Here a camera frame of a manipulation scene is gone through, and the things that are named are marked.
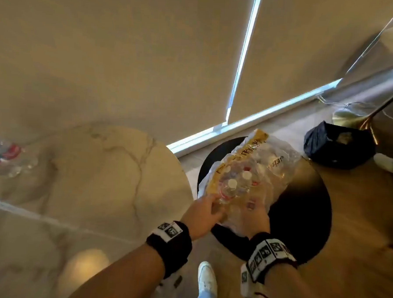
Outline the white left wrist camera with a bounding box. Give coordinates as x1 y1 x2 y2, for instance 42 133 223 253
157 272 184 298

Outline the beige roller blind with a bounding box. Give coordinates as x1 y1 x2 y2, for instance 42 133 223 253
226 0 393 132
0 0 257 154
346 0 393 83

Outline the person's left hand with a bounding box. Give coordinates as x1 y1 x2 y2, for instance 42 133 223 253
179 192 227 243

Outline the person's left forearm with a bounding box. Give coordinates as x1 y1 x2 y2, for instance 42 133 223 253
65 239 167 298

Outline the person's right forearm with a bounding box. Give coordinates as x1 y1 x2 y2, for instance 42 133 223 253
261 262 339 298

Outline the black bag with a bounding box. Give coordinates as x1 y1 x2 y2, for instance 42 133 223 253
302 119 377 171

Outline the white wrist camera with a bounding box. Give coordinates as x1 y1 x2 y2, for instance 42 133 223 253
157 272 184 298
240 261 273 298

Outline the black round stool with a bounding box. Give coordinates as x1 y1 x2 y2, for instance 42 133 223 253
193 134 336 267

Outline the black right wristband with markers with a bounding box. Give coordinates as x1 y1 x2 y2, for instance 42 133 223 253
244 231 299 286

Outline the white cloth item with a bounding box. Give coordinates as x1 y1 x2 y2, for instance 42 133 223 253
372 152 393 180

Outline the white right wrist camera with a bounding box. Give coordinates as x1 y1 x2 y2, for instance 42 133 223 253
240 261 273 298

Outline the white window frame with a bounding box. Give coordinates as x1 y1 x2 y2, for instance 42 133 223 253
165 68 344 166

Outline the clear yellow plastic bag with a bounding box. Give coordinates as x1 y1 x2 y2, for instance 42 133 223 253
196 126 305 240

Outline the person's right hand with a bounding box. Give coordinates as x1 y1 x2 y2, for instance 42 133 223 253
236 202 272 241

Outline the black wristband with markers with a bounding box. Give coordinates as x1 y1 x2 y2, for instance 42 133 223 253
143 219 194 281
244 231 299 286

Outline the white shoe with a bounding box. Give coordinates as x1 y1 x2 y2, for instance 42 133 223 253
197 261 220 298

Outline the black left wristband with markers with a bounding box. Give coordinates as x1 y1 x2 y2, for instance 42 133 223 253
143 219 194 281

